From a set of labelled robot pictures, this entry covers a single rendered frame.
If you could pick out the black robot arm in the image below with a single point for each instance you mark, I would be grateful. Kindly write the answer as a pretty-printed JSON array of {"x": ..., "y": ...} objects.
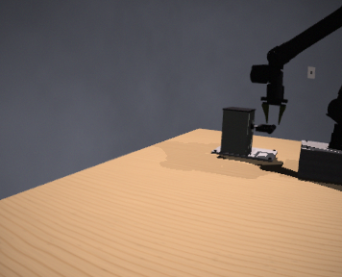
[{"x": 280, "y": 55}]

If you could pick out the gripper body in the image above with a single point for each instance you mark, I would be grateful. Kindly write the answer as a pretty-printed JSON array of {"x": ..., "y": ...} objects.
[{"x": 274, "y": 96}]

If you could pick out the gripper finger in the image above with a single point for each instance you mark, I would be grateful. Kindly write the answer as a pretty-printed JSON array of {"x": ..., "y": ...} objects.
[
  {"x": 281, "y": 112},
  {"x": 266, "y": 111}
]

